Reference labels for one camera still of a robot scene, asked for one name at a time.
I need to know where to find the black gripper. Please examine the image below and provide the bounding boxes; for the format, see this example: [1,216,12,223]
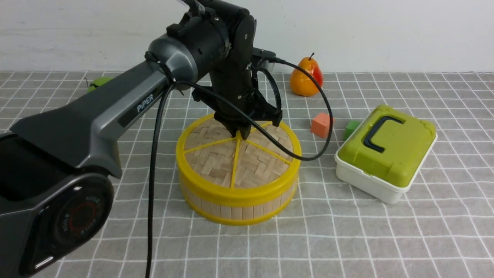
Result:
[192,60,283,140]

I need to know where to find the yellow woven steamer lid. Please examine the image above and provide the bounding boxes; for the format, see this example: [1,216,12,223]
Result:
[176,114,301,207]

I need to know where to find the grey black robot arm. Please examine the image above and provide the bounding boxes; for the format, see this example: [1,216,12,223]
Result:
[0,0,282,278]

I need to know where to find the yellow bamboo steamer basket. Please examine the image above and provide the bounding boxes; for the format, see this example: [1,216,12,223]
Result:
[180,181,298,226]

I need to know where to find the orange toy pear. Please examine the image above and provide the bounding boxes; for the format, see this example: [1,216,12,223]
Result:
[289,53,323,97]

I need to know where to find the orange foam cube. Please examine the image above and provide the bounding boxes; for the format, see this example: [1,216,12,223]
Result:
[310,112,334,139]

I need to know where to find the green foam cube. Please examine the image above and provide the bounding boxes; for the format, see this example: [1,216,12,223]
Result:
[343,119,360,141]

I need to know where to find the green white lidded box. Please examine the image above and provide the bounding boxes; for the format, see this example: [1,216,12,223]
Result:
[335,105,437,204]

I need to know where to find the green toy apple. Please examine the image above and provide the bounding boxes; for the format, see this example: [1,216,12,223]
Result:
[84,76,113,93]

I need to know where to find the grey checked tablecloth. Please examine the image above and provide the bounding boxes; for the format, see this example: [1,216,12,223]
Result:
[0,71,494,278]

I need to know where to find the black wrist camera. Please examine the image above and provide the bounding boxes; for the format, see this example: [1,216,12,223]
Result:
[250,47,276,72]

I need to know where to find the black cable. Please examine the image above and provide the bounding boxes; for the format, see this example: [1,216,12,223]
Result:
[145,57,333,278]

